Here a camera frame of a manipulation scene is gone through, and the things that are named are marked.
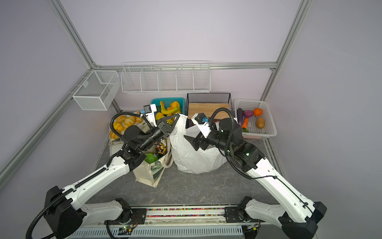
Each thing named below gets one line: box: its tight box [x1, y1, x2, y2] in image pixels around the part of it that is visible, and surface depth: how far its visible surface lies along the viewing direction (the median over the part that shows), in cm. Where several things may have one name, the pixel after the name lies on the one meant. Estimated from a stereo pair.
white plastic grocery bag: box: [170, 114, 228, 175], surface depth 72 cm
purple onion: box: [243, 109, 254, 119], surface depth 115 cm
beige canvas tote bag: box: [133, 138, 174, 189], surface depth 78 cm
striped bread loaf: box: [123, 115, 136, 129], surface depth 113 cm
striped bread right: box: [135, 116, 144, 123], surface depth 114 cm
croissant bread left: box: [113, 121, 124, 132], surface depth 110 cm
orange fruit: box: [167, 101, 181, 111], surface depth 114 cm
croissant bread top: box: [115, 114, 126, 124], surface depth 114 cm
